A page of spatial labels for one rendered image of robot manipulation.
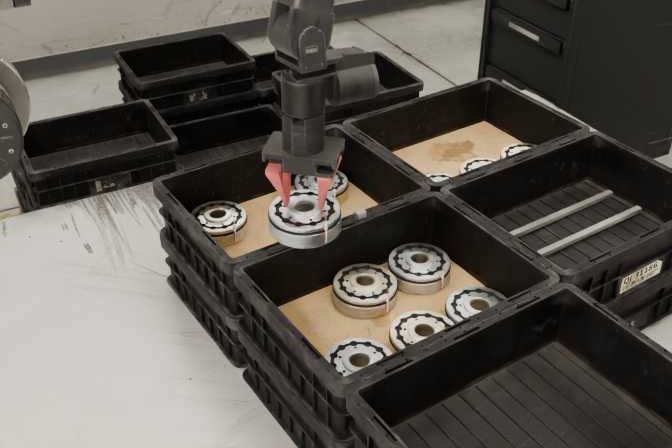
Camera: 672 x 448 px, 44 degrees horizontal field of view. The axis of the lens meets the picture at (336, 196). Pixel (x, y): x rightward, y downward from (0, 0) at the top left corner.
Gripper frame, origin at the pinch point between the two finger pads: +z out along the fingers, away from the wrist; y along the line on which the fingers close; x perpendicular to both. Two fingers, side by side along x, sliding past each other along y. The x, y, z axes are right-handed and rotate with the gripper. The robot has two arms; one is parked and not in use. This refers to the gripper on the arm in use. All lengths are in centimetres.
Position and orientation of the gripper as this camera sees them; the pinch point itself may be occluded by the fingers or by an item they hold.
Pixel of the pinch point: (304, 202)
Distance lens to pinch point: 117.2
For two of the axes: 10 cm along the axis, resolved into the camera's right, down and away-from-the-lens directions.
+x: -2.0, 5.3, -8.2
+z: -0.1, 8.4, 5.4
